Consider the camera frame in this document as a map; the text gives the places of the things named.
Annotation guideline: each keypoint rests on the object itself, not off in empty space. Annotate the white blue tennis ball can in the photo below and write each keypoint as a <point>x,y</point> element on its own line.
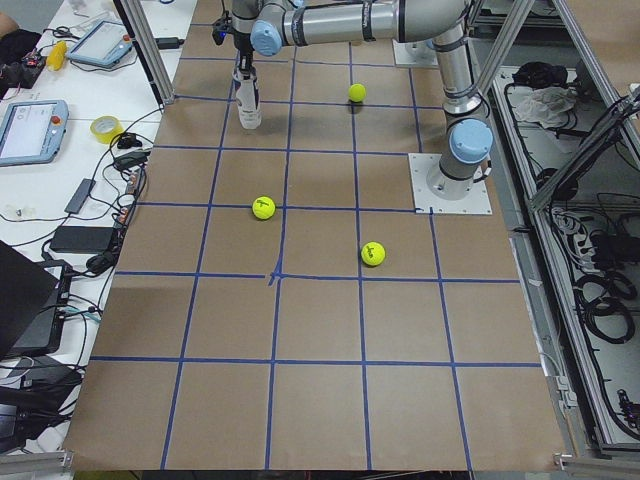
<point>247,98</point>

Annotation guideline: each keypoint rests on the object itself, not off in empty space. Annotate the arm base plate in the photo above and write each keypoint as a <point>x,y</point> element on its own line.
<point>419,54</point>
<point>435,193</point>

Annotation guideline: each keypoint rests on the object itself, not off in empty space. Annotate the yellow wilson ball left-side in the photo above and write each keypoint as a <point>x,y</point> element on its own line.
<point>373,254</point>
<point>263,208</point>

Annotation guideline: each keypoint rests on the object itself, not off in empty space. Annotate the yellow Head tennis ball centre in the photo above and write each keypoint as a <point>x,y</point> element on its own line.
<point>357,93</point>

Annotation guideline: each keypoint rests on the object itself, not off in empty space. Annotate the black power adapter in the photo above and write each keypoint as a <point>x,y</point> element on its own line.
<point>82,239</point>

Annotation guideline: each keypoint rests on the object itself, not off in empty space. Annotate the yellow Wilson ball near left-side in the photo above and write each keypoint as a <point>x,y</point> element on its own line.
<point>263,208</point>

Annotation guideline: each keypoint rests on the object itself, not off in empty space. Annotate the yellow tape roll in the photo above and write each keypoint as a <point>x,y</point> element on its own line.
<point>106,128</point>

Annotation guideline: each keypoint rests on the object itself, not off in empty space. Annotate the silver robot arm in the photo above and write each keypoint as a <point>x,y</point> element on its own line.
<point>421,31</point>

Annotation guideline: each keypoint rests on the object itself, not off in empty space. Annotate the grey teach pendant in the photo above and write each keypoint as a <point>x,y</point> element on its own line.
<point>103,46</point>
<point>32,132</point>

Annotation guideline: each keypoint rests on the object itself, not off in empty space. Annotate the aluminium frame post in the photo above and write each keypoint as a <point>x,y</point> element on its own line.
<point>135,22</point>

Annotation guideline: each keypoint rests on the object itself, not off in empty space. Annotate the black laptop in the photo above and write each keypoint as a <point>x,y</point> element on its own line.
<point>33,295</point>

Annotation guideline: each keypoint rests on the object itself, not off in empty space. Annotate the grey teach pendant near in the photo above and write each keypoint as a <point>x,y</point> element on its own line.
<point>32,132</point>

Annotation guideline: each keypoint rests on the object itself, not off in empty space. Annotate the yellow Wilson ball far left-side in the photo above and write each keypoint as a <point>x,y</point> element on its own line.
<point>373,254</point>

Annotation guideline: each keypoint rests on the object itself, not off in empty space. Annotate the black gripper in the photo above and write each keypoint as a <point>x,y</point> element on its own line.
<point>244,51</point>

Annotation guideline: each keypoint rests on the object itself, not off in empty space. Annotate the grey teach pendant far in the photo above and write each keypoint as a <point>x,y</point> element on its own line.
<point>103,46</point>

